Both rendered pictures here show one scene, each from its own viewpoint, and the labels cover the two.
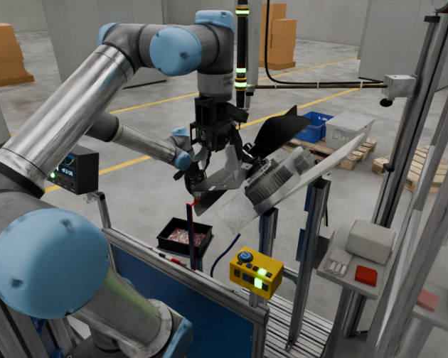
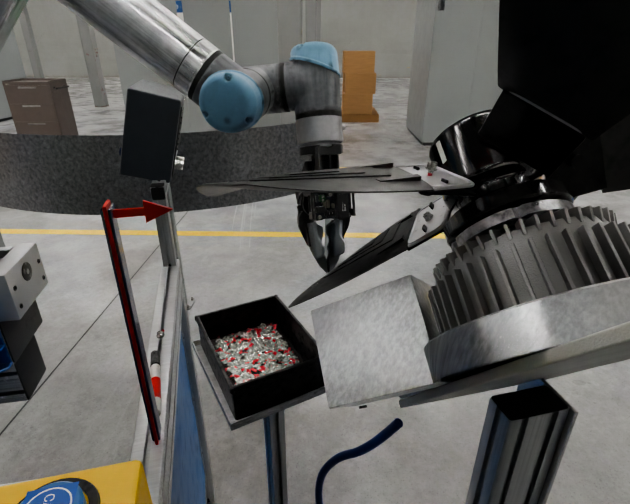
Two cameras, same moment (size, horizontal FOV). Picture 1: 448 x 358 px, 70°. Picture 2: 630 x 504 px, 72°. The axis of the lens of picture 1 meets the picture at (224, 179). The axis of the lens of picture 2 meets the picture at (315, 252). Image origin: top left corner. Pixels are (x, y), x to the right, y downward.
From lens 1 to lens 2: 102 cm
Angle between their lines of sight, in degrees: 38
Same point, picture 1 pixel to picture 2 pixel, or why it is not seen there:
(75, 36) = (436, 61)
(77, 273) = not seen: outside the picture
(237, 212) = (369, 338)
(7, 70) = (353, 104)
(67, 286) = not seen: outside the picture
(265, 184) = (483, 265)
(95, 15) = (473, 33)
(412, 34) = not seen: outside the picture
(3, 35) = (363, 62)
